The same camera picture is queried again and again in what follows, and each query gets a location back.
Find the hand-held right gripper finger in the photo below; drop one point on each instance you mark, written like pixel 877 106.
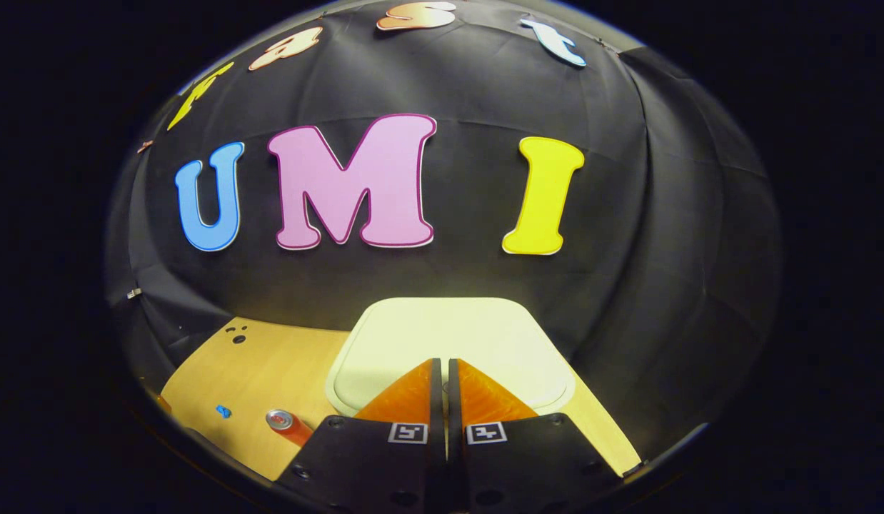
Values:
pixel 453 414
pixel 437 414

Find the pale green desktop garbage bin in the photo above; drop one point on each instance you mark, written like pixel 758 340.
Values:
pixel 449 332

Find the orange pop can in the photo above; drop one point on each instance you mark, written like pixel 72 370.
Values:
pixel 288 426

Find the black backdrop cloth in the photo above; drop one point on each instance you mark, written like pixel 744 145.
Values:
pixel 470 278

